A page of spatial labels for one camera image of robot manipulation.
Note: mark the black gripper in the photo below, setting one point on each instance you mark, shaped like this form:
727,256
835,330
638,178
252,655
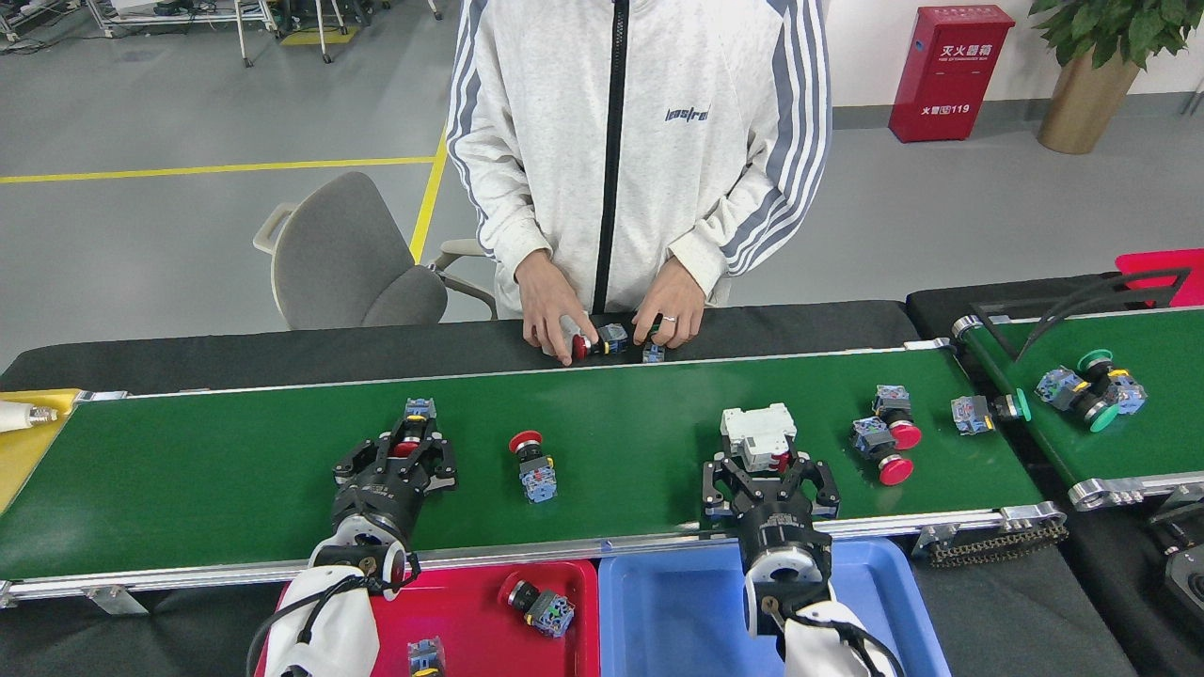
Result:
381,498
781,527

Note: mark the white circuit breaker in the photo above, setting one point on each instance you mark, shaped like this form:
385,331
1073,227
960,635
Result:
757,432

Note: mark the person's right forearm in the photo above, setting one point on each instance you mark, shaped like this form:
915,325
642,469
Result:
499,216

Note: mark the person's left forearm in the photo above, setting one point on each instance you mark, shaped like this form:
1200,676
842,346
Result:
752,235

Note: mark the blue plastic tray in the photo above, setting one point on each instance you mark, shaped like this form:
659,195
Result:
677,621

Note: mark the red plastic tray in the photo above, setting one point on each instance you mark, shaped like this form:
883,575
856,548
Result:
470,611

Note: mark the long green conveyor belt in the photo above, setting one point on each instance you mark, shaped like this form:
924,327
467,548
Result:
611,451

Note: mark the green feeder conveyor belt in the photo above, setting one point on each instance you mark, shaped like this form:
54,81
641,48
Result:
1166,442

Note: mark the person's left hand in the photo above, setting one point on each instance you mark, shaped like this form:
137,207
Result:
677,296

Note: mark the person's right hand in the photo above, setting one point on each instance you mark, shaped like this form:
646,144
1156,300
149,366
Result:
550,301

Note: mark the grey office chair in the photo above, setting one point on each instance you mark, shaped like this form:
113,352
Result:
339,254

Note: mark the person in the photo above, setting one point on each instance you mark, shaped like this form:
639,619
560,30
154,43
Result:
677,188

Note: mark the yellow bin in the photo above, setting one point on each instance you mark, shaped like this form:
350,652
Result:
23,451

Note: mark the white light bulb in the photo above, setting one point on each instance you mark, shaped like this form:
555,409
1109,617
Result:
14,416

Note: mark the black joystick controller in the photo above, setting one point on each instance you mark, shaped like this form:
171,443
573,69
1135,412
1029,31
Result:
1185,564

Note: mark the red fire extinguisher box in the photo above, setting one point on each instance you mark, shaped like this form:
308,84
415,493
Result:
950,75

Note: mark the red parts bin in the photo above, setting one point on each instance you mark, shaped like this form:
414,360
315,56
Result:
1166,263

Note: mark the potted plant gold pot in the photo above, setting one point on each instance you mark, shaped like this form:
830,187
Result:
1082,108

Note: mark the white metal equipment rack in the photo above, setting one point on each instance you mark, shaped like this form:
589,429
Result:
179,11

